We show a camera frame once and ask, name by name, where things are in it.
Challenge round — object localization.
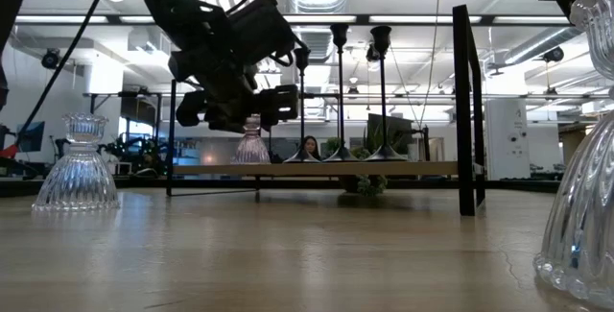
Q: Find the wooden shelf with black frame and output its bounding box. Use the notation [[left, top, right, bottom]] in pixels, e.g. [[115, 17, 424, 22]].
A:
[[165, 3, 486, 218]]

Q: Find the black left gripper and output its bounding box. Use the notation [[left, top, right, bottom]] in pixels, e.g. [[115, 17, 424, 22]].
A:
[[167, 45, 300, 134]]

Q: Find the black table border rail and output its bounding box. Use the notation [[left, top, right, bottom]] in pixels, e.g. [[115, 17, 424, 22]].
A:
[[0, 177, 562, 198]]

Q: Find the person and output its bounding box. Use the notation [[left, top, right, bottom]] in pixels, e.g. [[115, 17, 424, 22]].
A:
[[300, 134, 322, 162]]

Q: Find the black overhead light bar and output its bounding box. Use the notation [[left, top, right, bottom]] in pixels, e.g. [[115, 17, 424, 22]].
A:
[[13, 12, 572, 27]]

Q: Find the dark monitor screen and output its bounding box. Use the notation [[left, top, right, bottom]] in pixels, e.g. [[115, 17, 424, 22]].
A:
[[366, 112, 413, 160]]

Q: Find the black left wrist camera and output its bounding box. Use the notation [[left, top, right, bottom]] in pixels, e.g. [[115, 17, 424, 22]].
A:
[[225, 0, 297, 67]]

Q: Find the blue background monitor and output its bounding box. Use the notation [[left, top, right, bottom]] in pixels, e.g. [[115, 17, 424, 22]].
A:
[[16, 120, 46, 154]]

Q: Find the potted green succulent plant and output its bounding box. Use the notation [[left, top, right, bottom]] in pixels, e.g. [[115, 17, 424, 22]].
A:
[[324, 124, 390, 198]]

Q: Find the pink ribbed glass candle holder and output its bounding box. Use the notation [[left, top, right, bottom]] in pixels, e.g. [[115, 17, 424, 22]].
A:
[[230, 113, 272, 166]]

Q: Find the clear ribbed glass candle holder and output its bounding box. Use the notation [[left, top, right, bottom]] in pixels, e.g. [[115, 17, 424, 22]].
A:
[[532, 0, 614, 311], [31, 112, 121, 213]]

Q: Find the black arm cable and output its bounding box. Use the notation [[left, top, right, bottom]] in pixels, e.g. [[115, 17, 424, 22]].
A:
[[12, 0, 119, 155]]

